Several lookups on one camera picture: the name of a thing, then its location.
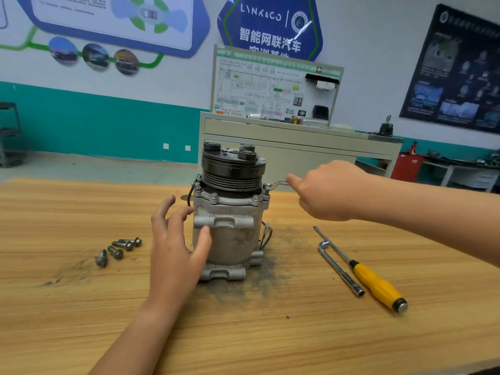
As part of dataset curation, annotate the person's left hand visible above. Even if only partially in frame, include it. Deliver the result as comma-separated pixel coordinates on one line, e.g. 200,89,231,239
147,194,214,311

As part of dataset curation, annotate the person's right hand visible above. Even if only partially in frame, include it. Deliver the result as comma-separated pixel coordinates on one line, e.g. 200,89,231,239
286,160,378,223

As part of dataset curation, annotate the silver combination wrench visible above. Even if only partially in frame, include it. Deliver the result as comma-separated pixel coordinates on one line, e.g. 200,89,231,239
263,179,292,193

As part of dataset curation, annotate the grey metal compressor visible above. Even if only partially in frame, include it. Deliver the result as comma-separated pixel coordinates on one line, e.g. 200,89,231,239
187,141,274,282

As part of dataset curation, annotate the person's right forearm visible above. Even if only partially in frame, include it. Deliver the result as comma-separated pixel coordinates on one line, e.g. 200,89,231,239
363,177,500,269

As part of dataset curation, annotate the beige workbench cabinet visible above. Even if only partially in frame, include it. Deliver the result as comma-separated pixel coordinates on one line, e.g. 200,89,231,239
197,112,404,188

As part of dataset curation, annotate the silver L-shaped socket wrench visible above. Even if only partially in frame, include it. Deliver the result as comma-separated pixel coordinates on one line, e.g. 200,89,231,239
318,240,366,298

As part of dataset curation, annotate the red cabinet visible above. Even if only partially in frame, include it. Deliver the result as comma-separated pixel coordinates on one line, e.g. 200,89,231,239
391,152,427,183

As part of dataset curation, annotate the small black device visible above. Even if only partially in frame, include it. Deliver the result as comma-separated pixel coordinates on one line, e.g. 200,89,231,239
377,115,395,138

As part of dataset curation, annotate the white wiring display board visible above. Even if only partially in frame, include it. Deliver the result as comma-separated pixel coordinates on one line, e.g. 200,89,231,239
211,44,345,126

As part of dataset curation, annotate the grey metal shelf cart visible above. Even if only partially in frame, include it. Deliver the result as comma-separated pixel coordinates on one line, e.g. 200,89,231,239
0,101,23,169

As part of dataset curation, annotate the blue rounded infographic panel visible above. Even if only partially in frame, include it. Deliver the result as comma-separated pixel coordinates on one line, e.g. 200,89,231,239
14,0,212,59

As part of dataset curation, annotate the yellow handled screwdriver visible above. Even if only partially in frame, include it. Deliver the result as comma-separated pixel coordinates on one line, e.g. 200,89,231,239
313,226,409,314

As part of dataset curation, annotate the dark wall poster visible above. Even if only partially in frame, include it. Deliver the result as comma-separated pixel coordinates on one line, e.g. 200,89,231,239
399,4,500,134

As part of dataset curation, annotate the blue hexagon wall sign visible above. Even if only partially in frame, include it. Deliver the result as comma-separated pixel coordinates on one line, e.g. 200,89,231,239
216,0,323,61

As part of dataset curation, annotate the round photo wall decal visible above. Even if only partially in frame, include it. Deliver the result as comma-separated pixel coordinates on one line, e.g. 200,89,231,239
48,35,80,67
113,48,141,77
81,42,110,72

